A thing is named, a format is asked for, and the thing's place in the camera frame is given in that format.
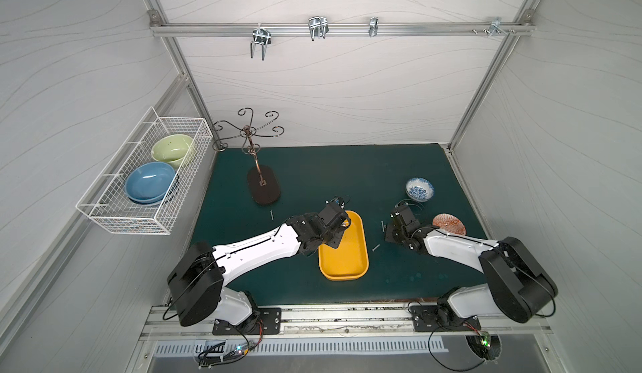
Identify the looped metal hook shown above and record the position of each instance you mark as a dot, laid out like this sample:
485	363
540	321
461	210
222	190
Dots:
318	27

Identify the red patterned bowl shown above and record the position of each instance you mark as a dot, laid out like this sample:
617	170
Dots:
449	223

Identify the double metal hook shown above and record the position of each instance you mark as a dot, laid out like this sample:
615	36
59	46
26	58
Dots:
261	38

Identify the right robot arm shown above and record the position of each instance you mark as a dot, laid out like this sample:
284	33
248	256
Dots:
516	286

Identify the green mat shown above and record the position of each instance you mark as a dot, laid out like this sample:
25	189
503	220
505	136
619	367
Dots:
371	180

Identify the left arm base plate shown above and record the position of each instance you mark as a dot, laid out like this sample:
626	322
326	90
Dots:
266	321

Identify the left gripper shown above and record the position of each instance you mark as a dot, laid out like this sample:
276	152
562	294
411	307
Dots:
336	213

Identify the white vent strip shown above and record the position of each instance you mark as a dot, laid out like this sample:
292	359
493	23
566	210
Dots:
308	346

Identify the small metal hook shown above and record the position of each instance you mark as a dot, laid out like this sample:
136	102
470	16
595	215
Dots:
373	27

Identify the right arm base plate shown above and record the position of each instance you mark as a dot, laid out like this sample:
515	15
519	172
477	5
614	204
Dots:
426	318

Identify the white wire basket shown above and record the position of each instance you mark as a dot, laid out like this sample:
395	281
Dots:
105	202

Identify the right metal hook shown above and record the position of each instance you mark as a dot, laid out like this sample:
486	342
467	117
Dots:
495	29

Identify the aluminium cross rail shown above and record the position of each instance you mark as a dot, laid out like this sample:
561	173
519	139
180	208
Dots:
360	29

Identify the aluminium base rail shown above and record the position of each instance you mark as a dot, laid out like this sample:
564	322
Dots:
303	320

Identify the bronze hook stand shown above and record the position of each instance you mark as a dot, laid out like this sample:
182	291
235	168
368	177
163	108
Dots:
261	179

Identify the green bowl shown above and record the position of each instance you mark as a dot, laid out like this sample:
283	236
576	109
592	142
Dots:
177	150

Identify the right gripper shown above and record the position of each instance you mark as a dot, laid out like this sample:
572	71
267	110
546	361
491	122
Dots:
401	217

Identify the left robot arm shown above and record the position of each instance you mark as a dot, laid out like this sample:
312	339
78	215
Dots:
198	283

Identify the blue white patterned bowl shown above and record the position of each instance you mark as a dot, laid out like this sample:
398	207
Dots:
419	189

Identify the yellow plastic storage box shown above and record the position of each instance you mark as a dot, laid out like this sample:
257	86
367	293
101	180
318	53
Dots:
350	260

